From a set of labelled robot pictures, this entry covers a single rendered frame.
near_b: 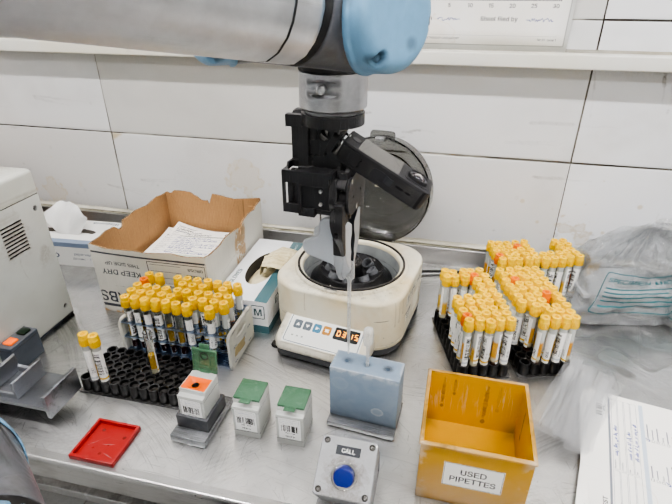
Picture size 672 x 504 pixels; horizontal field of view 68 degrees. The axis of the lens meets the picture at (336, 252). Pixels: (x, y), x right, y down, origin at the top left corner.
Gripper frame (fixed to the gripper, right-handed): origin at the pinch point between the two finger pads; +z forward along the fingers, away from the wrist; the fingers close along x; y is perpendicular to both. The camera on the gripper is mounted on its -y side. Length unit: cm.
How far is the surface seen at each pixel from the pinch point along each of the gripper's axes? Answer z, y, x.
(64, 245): 20, 74, -23
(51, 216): 16, 82, -28
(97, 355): 17.5, 37.1, 8.2
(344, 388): 18.6, -0.3, 1.9
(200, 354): 14.6, 20.2, 5.9
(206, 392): 17.9, 17.5, 9.4
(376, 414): 22.1, -5.1, 1.9
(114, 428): 25.1, 31.2, 13.9
